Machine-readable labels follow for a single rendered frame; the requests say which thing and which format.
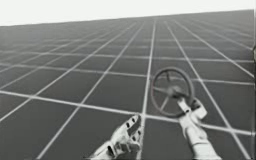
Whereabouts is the dark steering wheel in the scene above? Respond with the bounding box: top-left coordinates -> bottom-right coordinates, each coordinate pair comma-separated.
149,66 -> 196,119

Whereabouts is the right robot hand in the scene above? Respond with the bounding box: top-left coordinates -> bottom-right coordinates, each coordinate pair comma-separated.
176,97 -> 208,135

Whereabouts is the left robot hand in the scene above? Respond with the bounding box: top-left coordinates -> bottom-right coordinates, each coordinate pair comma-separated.
110,114 -> 143,155

